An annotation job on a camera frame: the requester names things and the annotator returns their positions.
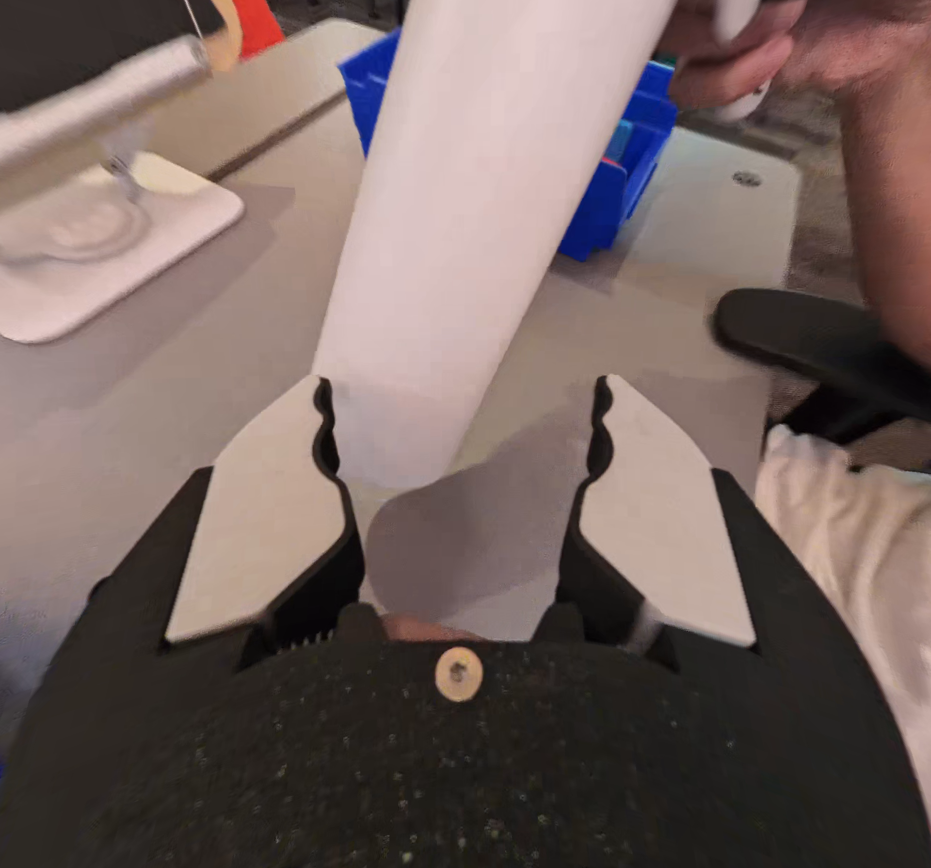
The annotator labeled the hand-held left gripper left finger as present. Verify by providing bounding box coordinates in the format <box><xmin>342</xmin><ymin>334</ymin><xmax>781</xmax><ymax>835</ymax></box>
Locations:
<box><xmin>164</xmin><ymin>375</ymin><xmax>365</xmax><ymax>645</ymax></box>

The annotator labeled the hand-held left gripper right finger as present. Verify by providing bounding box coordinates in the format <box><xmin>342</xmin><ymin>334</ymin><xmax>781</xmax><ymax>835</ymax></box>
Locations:
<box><xmin>555</xmin><ymin>373</ymin><xmax>759</xmax><ymax>657</ymax></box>

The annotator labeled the blue plastic bin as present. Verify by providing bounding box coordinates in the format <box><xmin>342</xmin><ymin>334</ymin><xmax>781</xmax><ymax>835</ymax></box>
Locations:
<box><xmin>337</xmin><ymin>26</ymin><xmax>679</xmax><ymax>263</ymax></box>

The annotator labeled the white bottle black cap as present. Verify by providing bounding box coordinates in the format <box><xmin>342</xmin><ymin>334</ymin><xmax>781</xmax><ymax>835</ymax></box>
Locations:
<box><xmin>311</xmin><ymin>0</ymin><xmax>686</xmax><ymax>492</ymax></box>

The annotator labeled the person's right hand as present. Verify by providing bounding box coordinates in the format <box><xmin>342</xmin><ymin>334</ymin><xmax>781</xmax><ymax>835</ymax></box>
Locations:
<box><xmin>657</xmin><ymin>0</ymin><xmax>931</xmax><ymax>113</ymax></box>

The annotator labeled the person's white shirt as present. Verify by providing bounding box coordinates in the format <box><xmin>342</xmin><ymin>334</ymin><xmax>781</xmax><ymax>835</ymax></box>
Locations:
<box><xmin>755</xmin><ymin>423</ymin><xmax>931</xmax><ymax>821</ymax></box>

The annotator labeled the black office chair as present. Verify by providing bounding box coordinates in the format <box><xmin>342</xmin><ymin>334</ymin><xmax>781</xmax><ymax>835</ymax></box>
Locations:
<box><xmin>710</xmin><ymin>288</ymin><xmax>931</xmax><ymax>472</ymax></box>

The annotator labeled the wooden book stand white base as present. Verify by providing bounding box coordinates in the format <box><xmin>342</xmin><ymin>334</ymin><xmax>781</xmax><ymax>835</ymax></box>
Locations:
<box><xmin>0</xmin><ymin>0</ymin><xmax>248</xmax><ymax>345</ymax></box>

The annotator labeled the black sheet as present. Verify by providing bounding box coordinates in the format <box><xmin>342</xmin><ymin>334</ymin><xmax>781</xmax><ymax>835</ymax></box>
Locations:
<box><xmin>0</xmin><ymin>0</ymin><xmax>228</xmax><ymax>114</ymax></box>

